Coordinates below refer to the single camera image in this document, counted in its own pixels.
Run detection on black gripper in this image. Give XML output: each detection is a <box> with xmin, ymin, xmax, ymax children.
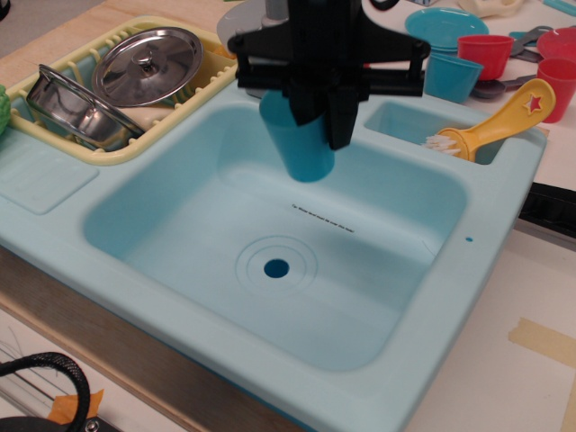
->
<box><xmin>227</xmin><ymin>1</ymin><xmax>430</xmax><ymax>149</ymax></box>

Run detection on tall blue plastic cup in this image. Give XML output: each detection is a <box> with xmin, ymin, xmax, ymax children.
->
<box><xmin>259</xmin><ymin>91</ymin><xmax>335</xmax><ymax>183</ymax></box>

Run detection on short blue plastic cup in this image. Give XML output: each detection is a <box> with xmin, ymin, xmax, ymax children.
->
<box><xmin>424</xmin><ymin>53</ymin><xmax>483</xmax><ymax>104</ymax></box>

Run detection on red plastic bowl cup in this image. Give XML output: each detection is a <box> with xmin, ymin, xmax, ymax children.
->
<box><xmin>457</xmin><ymin>34</ymin><xmax>514</xmax><ymax>81</ymax></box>

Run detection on light blue toy sink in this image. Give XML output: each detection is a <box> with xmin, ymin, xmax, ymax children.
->
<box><xmin>1</xmin><ymin>85</ymin><xmax>546</xmax><ymax>431</ymax></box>

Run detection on red plastic cup right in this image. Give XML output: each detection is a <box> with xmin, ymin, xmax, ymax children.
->
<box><xmin>536</xmin><ymin>58</ymin><xmax>575</xmax><ymax>123</ymax></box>

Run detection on grey toy faucet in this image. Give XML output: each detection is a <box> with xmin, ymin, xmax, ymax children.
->
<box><xmin>244</xmin><ymin>0</ymin><xmax>289</xmax><ymax>99</ymax></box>

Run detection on grey plastic plate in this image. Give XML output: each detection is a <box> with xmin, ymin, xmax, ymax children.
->
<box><xmin>216</xmin><ymin>0</ymin><xmax>266</xmax><ymax>45</ymax></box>

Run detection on blue plastic plates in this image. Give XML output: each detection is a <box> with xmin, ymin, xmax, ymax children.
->
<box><xmin>404</xmin><ymin>7</ymin><xmax>490</xmax><ymax>53</ymax></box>

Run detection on grey plastic spoon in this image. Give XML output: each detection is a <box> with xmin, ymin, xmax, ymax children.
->
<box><xmin>471</xmin><ymin>75</ymin><xmax>536</xmax><ymax>100</ymax></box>

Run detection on steel pot lid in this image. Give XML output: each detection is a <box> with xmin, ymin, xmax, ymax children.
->
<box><xmin>92</xmin><ymin>27</ymin><xmax>203</xmax><ymax>108</ymax></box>

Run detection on cream plastic object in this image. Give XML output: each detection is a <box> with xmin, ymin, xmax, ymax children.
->
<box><xmin>457</xmin><ymin>0</ymin><xmax>525</xmax><ymax>18</ymax></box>

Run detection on grey plastic utensil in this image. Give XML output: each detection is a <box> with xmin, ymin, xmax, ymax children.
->
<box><xmin>509</xmin><ymin>26</ymin><xmax>553</xmax><ymax>63</ymax></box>

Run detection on yellow dish brush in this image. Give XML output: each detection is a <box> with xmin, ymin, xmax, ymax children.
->
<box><xmin>423</xmin><ymin>78</ymin><xmax>556</xmax><ymax>162</ymax></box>

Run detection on yellow dish rack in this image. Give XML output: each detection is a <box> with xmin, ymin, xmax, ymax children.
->
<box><xmin>6</xmin><ymin>15</ymin><xmax>237</xmax><ymax>166</ymax></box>

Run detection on red bowl far right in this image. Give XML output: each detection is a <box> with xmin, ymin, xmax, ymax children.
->
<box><xmin>536</xmin><ymin>27</ymin><xmax>576</xmax><ymax>61</ymax></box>

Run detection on black bar at right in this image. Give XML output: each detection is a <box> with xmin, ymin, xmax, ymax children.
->
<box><xmin>519</xmin><ymin>183</ymin><xmax>575</xmax><ymax>238</ymax></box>

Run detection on steel pot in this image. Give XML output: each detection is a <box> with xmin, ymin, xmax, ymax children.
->
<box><xmin>26</xmin><ymin>65</ymin><xmax>145</xmax><ymax>152</ymax></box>

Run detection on green toy at left edge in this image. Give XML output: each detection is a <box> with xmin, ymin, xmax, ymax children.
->
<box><xmin>0</xmin><ymin>85</ymin><xmax>11</xmax><ymax>135</ymax></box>

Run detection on orange tape piece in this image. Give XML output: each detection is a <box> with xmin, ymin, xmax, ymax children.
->
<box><xmin>47</xmin><ymin>389</ymin><xmax>104</xmax><ymax>425</ymax></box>

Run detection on black braided cable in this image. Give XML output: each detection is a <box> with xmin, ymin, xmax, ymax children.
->
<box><xmin>0</xmin><ymin>352</ymin><xmax>91</xmax><ymax>432</ymax></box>

